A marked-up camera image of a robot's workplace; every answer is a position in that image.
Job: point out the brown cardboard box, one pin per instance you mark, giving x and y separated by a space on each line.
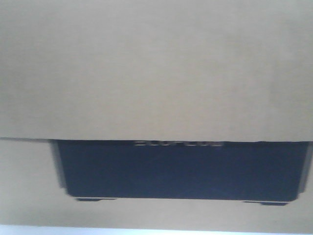
169 70

